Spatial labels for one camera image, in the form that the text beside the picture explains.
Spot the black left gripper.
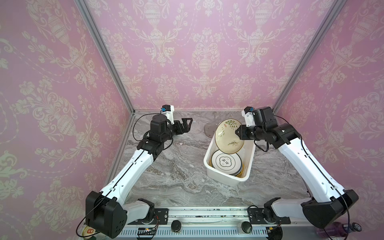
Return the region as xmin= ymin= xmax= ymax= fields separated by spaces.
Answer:
xmin=160 ymin=117 xmax=194 ymax=144

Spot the white plastic bin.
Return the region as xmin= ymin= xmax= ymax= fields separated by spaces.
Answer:
xmin=204 ymin=135 xmax=256 ymax=187

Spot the cream plate with leaf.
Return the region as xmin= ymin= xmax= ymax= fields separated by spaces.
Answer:
xmin=215 ymin=119 xmax=244 ymax=154

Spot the white plate black ring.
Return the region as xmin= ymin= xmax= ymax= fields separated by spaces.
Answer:
xmin=211 ymin=149 xmax=243 ymax=176

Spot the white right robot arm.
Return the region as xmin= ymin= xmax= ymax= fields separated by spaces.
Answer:
xmin=235 ymin=107 xmax=359 ymax=229

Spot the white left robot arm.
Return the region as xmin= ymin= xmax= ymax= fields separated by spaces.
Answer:
xmin=84 ymin=112 xmax=193 ymax=239

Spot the clear glass plate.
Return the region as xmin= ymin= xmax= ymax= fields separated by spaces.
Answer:
xmin=204 ymin=122 xmax=218 ymax=138

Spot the purple drink bottle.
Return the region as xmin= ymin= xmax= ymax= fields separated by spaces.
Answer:
xmin=318 ymin=222 xmax=363 ymax=239

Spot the green drink can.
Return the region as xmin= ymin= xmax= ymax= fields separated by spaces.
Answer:
xmin=82 ymin=226 xmax=96 ymax=239

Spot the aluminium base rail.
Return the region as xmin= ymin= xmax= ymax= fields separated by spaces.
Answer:
xmin=85 ymin=205 xmax=334 ymax=239

